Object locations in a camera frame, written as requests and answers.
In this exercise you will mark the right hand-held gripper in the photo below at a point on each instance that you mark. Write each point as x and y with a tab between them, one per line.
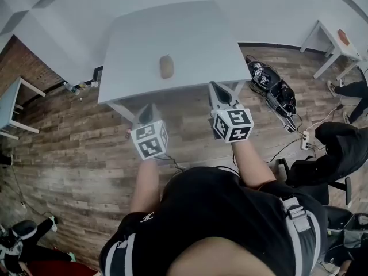
233	125

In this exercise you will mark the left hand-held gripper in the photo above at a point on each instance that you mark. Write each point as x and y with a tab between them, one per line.
149	139

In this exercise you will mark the person's left forearm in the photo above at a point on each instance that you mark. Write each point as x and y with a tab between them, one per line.
145	183

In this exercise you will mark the person's right forearm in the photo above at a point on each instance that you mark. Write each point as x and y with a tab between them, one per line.
250	165

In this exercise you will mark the black equipment pile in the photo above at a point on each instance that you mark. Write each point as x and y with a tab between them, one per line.
276	93

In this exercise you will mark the white table leg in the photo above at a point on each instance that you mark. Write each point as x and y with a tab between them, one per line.
122	112
237	86

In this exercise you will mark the clear plastic container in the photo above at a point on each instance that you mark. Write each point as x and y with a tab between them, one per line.
81	84

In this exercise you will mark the clear plastic bottle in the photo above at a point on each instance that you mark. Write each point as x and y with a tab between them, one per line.
70	87

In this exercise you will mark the white power strip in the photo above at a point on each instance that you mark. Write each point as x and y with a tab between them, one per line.
304	139

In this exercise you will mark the person's black t-shirt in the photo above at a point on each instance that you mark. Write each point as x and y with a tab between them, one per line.
215	206

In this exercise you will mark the black office chair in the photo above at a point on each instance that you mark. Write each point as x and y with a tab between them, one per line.
310	171

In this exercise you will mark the small white side table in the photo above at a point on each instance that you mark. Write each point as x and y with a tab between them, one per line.
330	36

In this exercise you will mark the black jacket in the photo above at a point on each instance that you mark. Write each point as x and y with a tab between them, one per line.
342	148

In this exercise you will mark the orange flat object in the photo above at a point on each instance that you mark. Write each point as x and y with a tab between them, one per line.
343	36

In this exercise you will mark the white table with thin legs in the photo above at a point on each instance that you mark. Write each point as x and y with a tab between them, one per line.
8	102

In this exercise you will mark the person's chin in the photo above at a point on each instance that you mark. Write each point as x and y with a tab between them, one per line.
230	260

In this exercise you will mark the red floor panel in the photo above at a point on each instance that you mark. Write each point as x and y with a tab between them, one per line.
57	269

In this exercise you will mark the grey fabric bag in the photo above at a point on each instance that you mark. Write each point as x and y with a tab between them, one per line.
356	231

